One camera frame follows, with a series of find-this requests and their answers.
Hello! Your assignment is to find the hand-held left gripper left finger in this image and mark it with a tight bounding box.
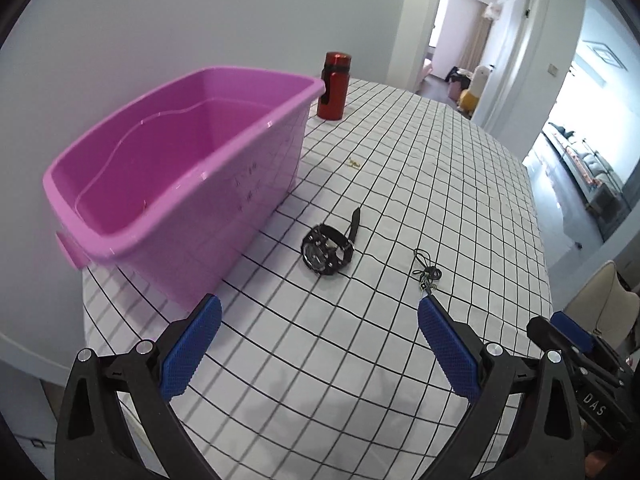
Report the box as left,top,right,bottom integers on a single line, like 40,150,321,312
54,294,223,480

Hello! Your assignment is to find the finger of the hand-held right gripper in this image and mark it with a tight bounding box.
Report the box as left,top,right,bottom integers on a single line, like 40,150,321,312
526,310,636,386

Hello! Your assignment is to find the yellow white duck toy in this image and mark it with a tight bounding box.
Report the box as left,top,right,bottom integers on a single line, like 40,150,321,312
459,65,493,113

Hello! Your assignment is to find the grey sofa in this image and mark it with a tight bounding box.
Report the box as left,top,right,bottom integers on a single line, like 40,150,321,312
545,122,631,211

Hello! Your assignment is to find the beige chair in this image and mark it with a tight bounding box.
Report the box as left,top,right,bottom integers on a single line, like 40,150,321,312
565,260,640,356

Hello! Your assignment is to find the black cord necklace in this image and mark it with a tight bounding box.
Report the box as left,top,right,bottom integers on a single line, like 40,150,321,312
412,250,443,295

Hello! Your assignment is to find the pink plastic tub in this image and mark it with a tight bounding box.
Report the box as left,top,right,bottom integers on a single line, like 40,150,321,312
42,66,326,311

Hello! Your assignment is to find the red metal bottle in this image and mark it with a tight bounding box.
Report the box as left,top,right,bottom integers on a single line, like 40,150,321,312
317,51,350,121

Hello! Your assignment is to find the white black checked tablecloth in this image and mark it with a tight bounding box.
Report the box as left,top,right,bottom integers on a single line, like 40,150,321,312
81,78,555,480

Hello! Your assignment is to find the ceiling lamp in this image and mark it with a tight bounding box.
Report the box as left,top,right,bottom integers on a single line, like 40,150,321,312
582,40,628,67

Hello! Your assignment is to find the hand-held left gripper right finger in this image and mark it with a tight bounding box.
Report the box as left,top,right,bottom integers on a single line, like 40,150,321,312
417,297,586,480

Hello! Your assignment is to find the black wristwatch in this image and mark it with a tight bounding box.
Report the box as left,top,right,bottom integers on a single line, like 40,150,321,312
301,207,362,278

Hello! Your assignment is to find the beige curtain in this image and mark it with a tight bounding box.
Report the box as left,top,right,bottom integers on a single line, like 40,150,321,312
457,2,493,73

